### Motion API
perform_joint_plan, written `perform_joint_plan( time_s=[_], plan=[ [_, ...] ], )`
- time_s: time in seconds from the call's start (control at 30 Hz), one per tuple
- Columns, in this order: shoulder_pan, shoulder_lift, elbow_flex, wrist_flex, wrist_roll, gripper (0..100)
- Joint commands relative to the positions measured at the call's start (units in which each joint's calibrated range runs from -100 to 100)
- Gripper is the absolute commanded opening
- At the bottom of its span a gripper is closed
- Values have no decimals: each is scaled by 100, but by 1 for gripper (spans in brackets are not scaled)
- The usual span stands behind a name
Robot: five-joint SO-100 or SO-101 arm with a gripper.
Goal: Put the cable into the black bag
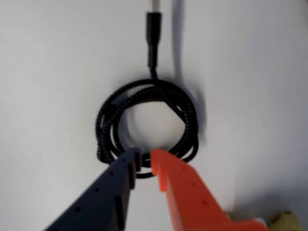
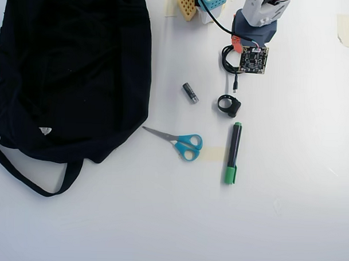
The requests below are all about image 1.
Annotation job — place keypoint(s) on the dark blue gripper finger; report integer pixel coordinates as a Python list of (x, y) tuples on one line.
[(106, 202)]

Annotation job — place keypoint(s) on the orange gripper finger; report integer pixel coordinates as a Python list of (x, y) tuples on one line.
[(190, 202)]

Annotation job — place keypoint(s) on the yellow perforated block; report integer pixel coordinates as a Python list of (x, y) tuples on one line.
[(286, 221)]

